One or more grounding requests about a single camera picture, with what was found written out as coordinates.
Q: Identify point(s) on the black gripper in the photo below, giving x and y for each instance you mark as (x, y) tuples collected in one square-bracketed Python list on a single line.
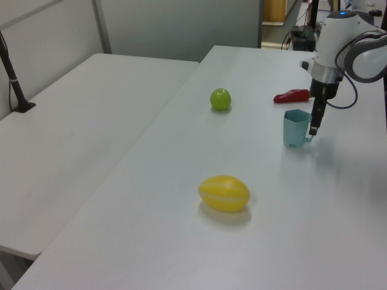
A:
[(325, 89)]

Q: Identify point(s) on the light blue hexagonal mug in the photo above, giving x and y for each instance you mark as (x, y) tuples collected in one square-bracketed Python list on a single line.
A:
[(294, 130)]

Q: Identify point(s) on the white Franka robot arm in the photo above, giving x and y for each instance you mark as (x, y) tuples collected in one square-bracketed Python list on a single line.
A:
[(332, 39)]

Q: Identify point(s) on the red chili pepper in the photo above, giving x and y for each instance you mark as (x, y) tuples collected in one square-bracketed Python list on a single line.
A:
[(291, 96)]

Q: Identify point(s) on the black electronics box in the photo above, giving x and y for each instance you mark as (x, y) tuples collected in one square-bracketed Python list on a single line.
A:
[(302, 39)]

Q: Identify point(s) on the green toy apple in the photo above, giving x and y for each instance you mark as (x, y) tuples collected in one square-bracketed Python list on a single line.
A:
[(220, 99)]

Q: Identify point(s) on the black background stand pole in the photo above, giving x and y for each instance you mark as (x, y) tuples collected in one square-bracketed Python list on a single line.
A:
[(314, 12)]

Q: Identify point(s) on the wooden door panel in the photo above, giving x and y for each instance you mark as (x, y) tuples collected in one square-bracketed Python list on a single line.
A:
[(273, 10)]

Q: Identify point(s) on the black computer mouse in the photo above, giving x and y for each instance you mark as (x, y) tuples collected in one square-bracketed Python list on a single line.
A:
[(376, 12)]

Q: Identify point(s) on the yellow striped toy melon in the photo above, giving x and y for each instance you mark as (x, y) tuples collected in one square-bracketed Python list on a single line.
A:
[(223, 193)]

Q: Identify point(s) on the white side table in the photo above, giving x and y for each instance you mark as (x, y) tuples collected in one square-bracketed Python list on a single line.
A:
[(75, 136)]

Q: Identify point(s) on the grey partition post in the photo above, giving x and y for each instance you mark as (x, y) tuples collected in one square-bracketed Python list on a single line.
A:
[(102, 27)]

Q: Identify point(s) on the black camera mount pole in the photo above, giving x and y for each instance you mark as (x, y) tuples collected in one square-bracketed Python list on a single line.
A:
[(16, 87)]

